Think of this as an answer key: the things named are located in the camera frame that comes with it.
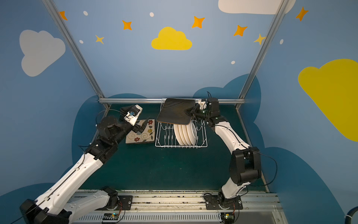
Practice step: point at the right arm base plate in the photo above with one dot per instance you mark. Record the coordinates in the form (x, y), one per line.
(215, 202)

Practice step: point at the floral square plate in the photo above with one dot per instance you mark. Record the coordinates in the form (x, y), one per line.
(141, 141)
(145, 136)

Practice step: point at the white wire dish rack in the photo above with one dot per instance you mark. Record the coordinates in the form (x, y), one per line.
(165, 136)

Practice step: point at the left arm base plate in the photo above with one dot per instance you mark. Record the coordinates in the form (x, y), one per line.
(124, 202)

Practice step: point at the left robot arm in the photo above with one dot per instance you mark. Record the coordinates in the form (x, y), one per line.
(53, 206)

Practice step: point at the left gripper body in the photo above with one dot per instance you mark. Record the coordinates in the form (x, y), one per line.
(138, 126)

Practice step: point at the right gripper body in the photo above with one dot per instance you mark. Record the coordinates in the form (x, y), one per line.
(196, 110)

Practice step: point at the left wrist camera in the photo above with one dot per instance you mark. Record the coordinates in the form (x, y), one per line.
(132, 113)

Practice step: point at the left controller board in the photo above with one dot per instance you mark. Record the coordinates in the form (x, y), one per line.
(110, 218)

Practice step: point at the controller board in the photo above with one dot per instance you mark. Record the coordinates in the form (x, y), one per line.
(110, 218)
(227, 218)

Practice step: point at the aluminium rail base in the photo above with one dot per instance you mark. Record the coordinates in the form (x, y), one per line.
(186, 206)

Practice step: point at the right controller board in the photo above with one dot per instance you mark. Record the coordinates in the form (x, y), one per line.
(227, 218)

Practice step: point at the white round plate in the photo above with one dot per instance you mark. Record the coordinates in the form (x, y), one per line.
(187, 136)
(177, 134)
(182, 135)
(192, 132)

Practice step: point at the aluminium frame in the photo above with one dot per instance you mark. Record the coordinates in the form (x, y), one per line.
(168, 49)

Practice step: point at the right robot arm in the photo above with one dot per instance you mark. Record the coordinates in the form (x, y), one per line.
(245, 162)

